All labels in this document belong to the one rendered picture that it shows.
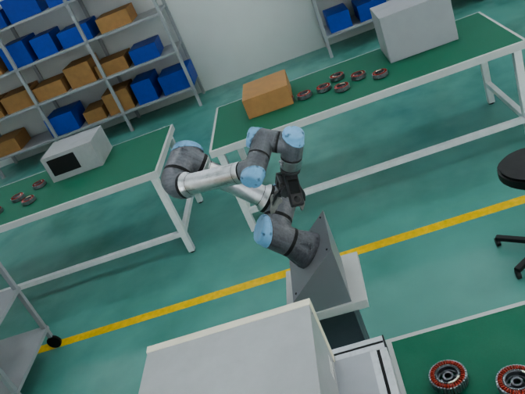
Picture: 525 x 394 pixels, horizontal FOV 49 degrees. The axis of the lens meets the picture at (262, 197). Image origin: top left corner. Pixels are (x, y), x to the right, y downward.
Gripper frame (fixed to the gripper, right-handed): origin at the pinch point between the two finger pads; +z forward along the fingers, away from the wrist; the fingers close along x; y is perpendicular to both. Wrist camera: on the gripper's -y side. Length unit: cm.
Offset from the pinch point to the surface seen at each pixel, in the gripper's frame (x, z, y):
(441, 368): -31, 7, -68
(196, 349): 43, -25, -68
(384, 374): 0, -24, -83
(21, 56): 178, 226, 562
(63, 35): 122, 198, 556
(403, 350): -26, 16, -55
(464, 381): -34, 3, -75
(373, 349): -1, -21, -74
